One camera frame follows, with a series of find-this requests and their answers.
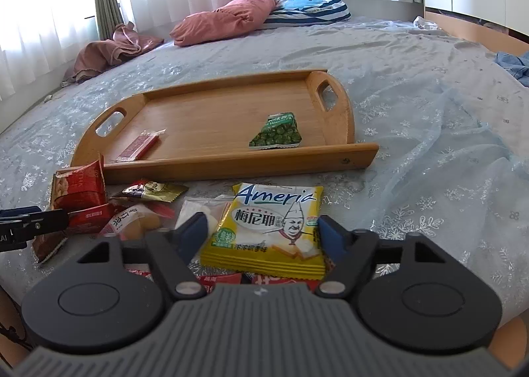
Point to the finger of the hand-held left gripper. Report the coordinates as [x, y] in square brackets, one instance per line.
[45, 222]
[18, 211]

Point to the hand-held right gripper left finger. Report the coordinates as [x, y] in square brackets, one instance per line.
[195, 230]

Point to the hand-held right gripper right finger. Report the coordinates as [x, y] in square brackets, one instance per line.
[330, 236]

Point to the clear packet of white candies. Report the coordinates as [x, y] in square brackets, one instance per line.
[215, 218]

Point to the brown chocolate wafer packet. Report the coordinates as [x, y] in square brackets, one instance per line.
[47, 247]

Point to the red and white snack packet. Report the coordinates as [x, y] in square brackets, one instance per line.
[89, 218]

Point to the red nut wafer packet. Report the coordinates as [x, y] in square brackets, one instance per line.
[82, 191]

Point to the gold and brown candy packet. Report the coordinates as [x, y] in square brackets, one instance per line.
[153, 189]

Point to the pink and white pastry packet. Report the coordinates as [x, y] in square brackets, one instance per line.
[132, 220]

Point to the yellow cracker packet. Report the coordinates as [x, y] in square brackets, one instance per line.
[256, 211]

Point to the small red clear-ended snack packet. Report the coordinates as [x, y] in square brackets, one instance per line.
[138, 146]

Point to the wooden serving tray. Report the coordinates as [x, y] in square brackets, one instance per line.
[215, 121]

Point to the green pea snack packet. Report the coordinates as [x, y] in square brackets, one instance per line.
[277, 133]

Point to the snowflake print bed cover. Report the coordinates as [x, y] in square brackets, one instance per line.
[413, 112]

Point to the mauve blanket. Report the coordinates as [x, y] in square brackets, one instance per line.
[95, 59]

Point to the pink satin pillowcase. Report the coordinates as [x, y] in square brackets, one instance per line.
[132, 38]

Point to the pink pillow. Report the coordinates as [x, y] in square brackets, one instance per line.
[223, 19]

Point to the blue striped pillow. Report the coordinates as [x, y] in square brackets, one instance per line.
[310, 9]

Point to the crumpled white cloth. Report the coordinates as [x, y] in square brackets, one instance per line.
[425, 23]

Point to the blue garment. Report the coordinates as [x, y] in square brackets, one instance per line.
[514, 67]

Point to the wooden bed frame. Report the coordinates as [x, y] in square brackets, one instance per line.
[475, 28]

